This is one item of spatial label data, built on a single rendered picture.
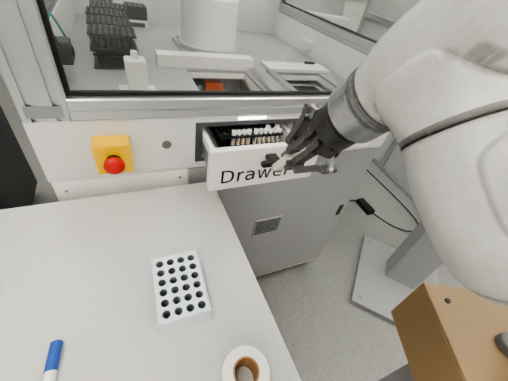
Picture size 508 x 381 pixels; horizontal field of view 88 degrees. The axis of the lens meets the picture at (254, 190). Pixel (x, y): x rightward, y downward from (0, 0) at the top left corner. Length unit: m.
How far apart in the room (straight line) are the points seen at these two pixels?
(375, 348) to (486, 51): 1.37
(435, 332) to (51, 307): 0.62
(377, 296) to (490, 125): 1.40
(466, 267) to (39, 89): 0.66
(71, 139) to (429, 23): 0.61
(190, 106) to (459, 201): 0.52
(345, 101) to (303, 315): 1.20
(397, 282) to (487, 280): 1.45
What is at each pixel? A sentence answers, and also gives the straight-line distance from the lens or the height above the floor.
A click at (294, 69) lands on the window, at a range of 0.72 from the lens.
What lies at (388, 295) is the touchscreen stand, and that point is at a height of 0.04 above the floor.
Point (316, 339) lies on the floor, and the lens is 1.41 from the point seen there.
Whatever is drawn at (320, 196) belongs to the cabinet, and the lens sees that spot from 1.08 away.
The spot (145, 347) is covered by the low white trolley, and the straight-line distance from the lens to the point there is 0.51.
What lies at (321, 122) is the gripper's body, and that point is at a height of 1.08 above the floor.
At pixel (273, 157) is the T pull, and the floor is 0.91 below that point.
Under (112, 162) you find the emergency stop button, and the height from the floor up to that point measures 0.89.
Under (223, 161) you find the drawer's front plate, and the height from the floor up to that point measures 0.90.
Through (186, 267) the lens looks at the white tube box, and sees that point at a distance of 0.53.
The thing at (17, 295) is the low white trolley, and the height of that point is 0.76.
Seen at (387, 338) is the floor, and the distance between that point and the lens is 1.58.
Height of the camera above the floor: 1.24
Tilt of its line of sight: 41 degrees down
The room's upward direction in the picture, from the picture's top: 13 degrees clockwise
